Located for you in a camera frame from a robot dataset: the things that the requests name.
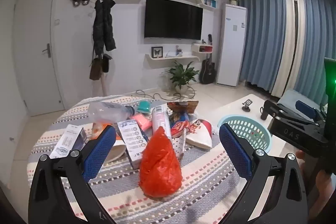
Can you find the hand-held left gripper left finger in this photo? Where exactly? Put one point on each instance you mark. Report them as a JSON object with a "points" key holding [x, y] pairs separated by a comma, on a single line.
{"points": [[98, 153]]}

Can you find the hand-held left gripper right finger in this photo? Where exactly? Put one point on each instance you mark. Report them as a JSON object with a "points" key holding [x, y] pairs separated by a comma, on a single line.
{"points": [[235, 153]]}

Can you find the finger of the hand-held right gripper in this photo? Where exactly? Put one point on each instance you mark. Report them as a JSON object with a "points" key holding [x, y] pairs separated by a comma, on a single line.
{"points": [[305, 108], [283, 112]]}

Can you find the orange white paper cup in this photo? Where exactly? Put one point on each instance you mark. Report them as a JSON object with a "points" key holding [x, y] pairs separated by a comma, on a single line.
{"points": [[116, 150]]}

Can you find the light blue plastic basket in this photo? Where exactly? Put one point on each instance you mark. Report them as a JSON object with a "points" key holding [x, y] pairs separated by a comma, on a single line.
{"points": [[258, 134]]}

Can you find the white printed box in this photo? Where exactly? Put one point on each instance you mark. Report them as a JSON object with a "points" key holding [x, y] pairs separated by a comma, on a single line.
{"points": [[132, 140]]}

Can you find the blue red snack packet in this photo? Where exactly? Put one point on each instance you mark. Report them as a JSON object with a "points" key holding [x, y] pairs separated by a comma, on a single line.
{"points": [[179, 125]]}

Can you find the red plastic bag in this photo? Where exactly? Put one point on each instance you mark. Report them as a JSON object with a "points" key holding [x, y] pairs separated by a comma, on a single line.
{"points": [[160, 169]]}

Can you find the person's right hand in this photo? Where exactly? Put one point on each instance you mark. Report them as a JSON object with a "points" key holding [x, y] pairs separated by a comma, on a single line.
{"points": [[324, 183]]}

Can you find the black mug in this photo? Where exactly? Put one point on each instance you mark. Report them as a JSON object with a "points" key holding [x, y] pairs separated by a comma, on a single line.
{"points": [[263, 115]]}

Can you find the white grey box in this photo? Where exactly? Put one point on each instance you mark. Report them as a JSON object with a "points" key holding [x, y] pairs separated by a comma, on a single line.
{"points": [[67, 141]]}

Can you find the black phone stand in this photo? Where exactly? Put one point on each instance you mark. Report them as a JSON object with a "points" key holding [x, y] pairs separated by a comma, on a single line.
{"points": [[247, 106]]}

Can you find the white red paper bag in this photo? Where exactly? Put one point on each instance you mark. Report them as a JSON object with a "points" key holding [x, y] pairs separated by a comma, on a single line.
{"points": [[200, 133]]}

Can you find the clear plastic bottle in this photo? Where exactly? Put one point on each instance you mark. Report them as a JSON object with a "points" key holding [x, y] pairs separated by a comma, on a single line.
{"points": [[107, 112]]}

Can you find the striped blanket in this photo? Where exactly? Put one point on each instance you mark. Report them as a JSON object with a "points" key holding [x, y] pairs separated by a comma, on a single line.
{"points": [[199, 182]]}

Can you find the pink packet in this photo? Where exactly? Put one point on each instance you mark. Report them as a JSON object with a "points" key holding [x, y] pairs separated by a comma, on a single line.
{"points": [[141, 121]]}

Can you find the polka dot paper bag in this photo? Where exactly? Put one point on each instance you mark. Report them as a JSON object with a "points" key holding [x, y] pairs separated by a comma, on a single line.
{"points": [[179, 145]]}

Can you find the teal plastic lid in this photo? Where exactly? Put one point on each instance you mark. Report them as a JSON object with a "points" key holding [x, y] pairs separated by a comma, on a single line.
{"points": [[143, 107]]}

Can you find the wooden coat rack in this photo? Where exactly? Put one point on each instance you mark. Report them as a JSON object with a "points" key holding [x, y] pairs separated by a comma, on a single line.
{"points": [[105, 87]]}

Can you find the brown snack bag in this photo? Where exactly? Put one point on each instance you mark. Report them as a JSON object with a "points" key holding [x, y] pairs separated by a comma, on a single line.
{"points": [[183, 107]]}

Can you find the blue beige curtain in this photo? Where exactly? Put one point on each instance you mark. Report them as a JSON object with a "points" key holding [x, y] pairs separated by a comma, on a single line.
{"points": [[265, 37]]}

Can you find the white fridge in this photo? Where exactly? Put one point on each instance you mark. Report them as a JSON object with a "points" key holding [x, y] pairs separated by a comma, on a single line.
{"points": [[231, 50]]}

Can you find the black guitar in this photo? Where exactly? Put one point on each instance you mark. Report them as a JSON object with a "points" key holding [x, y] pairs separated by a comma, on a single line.
{"points": [[208, 73]]}

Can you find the black pouch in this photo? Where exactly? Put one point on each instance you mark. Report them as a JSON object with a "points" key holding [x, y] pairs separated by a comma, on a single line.
{"points": [[106, 64]]}

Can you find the green potted plant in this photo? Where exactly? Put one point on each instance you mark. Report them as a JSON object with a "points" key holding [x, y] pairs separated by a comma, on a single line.
{"points": [[182, 75]]}

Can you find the black remote holder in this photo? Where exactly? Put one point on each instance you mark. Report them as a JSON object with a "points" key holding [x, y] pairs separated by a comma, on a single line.
{"points": [[210, 39]]}

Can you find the white red box shelf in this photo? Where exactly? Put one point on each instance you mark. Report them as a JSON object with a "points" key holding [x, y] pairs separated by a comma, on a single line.
{"points": [[202, 48]]}

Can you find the white door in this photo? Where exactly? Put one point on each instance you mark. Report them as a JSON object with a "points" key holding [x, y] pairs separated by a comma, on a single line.
{"points": [[36, 69]]}

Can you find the low curved white shelf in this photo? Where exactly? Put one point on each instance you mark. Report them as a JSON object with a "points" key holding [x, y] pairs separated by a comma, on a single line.
{"points": [[170, 59]]}

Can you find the pen holder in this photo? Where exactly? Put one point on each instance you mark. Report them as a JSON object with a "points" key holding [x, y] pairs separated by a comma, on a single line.
{"points": [[179, 51]]}

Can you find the small potted flower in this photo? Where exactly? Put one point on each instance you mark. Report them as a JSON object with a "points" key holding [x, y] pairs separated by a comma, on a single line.
{"points": [[233, 0]]}

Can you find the black jacket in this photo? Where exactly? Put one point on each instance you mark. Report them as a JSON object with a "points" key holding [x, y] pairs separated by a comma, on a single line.
{"points": [[103, 27]]}

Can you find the black television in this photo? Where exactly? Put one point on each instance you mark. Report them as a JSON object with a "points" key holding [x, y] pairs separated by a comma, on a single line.
{"points": [[173, 18]]}

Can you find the butterfly picture frame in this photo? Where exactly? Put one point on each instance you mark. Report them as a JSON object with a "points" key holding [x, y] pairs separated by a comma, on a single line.
{"points": [[157, 52]]}

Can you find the small blue wall shelf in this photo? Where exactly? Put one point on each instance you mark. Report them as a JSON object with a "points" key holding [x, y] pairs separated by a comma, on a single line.
{"points": [[210, 2]]}

